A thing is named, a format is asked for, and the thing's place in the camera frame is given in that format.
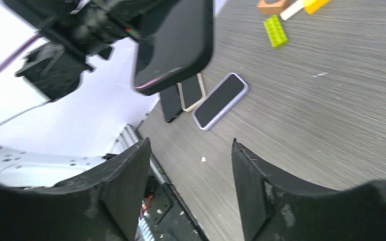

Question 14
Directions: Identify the green lego brick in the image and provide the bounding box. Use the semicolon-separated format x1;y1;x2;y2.
263;15;288;49

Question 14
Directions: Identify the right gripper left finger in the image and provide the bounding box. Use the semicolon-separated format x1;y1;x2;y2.
0;138;151;240

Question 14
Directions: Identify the black phone near left edge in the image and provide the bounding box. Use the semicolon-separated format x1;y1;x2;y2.
159;85;183;123

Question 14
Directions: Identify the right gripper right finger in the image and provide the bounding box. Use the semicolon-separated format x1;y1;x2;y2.
231;140;386;240

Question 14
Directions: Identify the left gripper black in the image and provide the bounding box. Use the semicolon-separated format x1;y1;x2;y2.
3;0;162;59

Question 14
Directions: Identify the yellow block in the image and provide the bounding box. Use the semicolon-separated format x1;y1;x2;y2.
303;0;330;15

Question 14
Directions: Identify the phone in beige case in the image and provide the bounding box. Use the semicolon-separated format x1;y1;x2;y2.
177;73;206;112

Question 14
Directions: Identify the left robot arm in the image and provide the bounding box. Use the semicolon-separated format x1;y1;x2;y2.
0;1;158;188

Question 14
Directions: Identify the phone in lilac case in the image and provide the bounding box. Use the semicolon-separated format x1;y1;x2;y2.
192;72;249;131

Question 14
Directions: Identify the brown arch block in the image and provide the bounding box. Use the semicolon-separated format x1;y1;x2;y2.
256;0;290;15

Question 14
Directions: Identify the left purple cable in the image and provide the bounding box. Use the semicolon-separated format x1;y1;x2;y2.
0;32;44;87

